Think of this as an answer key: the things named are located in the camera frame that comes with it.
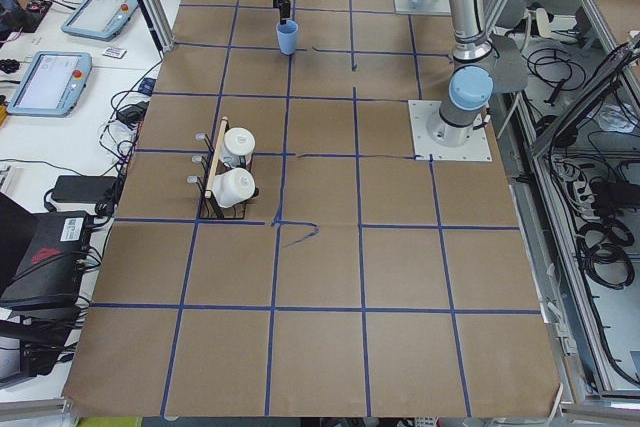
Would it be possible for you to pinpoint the far teach pendant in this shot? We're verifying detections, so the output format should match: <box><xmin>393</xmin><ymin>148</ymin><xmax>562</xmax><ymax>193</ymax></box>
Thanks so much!
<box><xmin>61</xmin><ymin>0</ymin><xmax>138</xmax><ymax>41</ymax></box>

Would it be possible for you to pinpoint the black computer box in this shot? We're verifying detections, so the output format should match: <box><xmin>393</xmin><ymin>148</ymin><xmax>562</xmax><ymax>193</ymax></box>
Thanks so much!
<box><xmin>1</xmin><ymin>195</ymin><xmax>92</xmax><ymax>311</ymax></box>

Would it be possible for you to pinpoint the black wire mug rack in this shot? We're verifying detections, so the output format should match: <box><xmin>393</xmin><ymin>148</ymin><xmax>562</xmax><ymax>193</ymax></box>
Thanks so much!
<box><xmin>187</xmin><ymin>116</ymin><xmax>259</xmax><ymax>220</ymax></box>

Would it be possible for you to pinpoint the near teach pendant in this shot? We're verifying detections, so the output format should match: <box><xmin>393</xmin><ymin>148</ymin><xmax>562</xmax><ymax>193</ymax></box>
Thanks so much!
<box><xmin>7</xmin><ymin>51</ymin><xmax>92</xmax><ymax>117</ymax></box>

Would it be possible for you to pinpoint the white ceramic mug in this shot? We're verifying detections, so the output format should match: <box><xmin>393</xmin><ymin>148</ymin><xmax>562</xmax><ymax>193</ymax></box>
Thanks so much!
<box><xmin>212</xmin><ymin>167</ymin><xmax>259</xmax><ymax>208</ymax></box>
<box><xmin>220</xmin><ymin>127</ymin><xmax>256</xmax><ymax>168</ymax></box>

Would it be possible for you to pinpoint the teach pendant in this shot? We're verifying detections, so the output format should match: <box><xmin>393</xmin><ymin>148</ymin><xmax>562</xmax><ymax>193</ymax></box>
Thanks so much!
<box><xmin>61</xmin><ymin>0</ymin><xmax>138</xmax><ymax>41</ymax></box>
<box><xmin>7</xmin><ymin>51</ymin><xmax>92</xmax><ymax>117</ymax></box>

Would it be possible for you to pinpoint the black power adapter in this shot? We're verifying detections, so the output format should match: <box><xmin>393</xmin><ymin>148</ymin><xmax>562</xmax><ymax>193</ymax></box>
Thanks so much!
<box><xmin>51</xmin><ymin>175</ymin><xmax>116</xmax><ymax>203</ymax></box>

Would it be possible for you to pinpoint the light blue plastic cup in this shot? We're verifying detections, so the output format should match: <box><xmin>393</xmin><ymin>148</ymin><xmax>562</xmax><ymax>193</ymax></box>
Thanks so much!
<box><xmin>276</xmin><ymin>19</ymin><xmax>299</xmax><ymax>55</ymax></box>

